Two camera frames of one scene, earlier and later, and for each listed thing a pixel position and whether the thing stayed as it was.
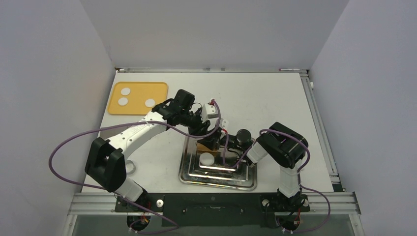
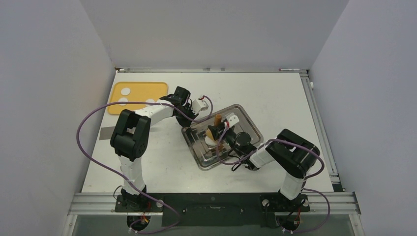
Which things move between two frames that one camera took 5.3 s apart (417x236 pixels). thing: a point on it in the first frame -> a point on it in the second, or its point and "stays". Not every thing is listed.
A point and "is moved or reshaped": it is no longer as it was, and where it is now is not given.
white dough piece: x=206 y=159 is moved or reshaped
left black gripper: x=201 y=128 -> x=187 y=124
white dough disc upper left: x=125 y=91 stays
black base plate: x=214 y=209 stays
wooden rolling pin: x=201 y=149 is moved or reshaped
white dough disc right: x=150 y=103 stays
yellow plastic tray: x=140 y=92 stays
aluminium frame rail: x=321 y=132 stays
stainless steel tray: x=230 y=169 is moved or reshaped
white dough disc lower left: x=122 y=101 stays
